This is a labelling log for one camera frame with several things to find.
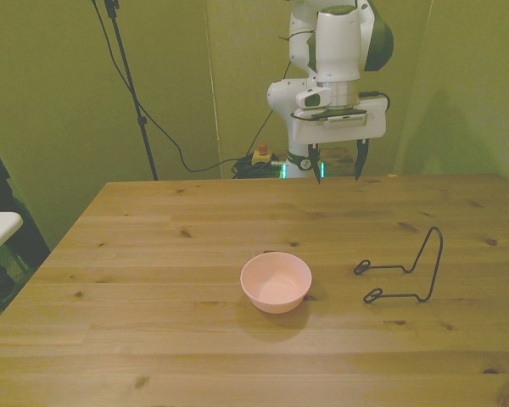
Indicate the black tripod stand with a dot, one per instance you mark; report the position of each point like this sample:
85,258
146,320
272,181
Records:
129,80

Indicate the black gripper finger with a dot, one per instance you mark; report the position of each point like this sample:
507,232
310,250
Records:
314,163
361,159

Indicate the pink plastic bowl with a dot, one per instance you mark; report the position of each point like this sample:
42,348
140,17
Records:
275,284

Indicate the dark panel board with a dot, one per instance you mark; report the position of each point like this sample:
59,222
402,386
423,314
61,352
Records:
0,182

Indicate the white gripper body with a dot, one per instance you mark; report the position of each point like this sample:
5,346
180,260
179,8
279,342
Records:
343,132

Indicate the yellow emergency stop button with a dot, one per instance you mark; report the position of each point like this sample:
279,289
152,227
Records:
263,156

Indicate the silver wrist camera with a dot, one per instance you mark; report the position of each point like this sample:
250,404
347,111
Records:
345,118

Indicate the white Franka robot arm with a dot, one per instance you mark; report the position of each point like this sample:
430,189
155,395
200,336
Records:
337,42

